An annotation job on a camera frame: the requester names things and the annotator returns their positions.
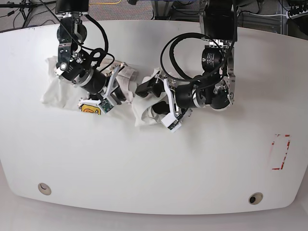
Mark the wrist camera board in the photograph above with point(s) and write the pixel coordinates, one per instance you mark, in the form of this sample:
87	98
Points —
174	126
105	105

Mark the black tripod stand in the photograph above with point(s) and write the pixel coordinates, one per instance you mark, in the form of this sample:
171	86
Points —
20	10

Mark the white power strip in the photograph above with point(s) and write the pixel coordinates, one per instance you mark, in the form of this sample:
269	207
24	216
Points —
296	13

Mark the table cable grommet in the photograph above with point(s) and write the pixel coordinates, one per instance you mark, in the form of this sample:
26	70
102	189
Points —
255	198
44	189

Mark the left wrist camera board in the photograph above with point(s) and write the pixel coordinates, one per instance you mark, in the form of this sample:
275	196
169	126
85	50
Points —
174	126

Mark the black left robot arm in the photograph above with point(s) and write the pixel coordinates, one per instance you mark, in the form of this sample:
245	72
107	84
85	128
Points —
163	98

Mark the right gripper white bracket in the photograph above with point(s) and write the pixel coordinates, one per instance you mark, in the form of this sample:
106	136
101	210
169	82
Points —
101	86

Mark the left table cable grommet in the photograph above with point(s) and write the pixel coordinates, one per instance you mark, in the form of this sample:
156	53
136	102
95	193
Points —
44	189

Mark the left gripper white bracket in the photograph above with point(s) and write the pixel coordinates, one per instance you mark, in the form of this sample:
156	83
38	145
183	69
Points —
179	100

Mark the red tape rectangle marking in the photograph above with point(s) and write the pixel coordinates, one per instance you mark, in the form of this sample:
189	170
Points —
279	150

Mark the aluminium frame rack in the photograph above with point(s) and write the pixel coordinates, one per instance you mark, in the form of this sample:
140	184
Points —
254	13

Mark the right table cable grommet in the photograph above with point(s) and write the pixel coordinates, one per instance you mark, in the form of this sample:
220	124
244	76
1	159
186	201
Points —
255	198

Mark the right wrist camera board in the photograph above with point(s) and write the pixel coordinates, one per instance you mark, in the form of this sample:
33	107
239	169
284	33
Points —
105	105

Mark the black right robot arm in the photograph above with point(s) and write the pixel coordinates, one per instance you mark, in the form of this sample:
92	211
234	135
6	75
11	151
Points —
79	64

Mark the white graphic T-shirt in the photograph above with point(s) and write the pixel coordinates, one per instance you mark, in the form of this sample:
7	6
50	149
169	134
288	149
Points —
64	95

